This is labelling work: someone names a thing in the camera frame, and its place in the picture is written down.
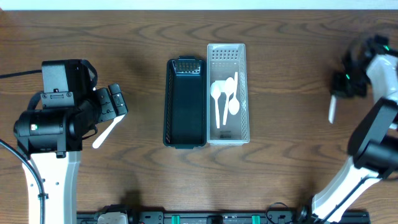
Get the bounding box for white plastic spoon long handle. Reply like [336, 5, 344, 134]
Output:
[328, 95, 337, 124]

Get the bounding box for white plastic knife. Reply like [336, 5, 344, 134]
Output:
[92, 115, 125, 149]

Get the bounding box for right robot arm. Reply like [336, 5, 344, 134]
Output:
[295, 35, 397, 223]

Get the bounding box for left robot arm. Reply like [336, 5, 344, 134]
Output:
[14, 59, 128, 223]

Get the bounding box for dark green plastic basket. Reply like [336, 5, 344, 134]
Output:
[163, 56, 206, 149]

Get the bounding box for white label in basket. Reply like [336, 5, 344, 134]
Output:
[215, 80, 226, 93]

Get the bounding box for clear perforated plastic basket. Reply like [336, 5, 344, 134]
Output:
[207, 44, 250, 146]

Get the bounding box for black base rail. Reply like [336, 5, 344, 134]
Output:
[75, 204, 371, 224]

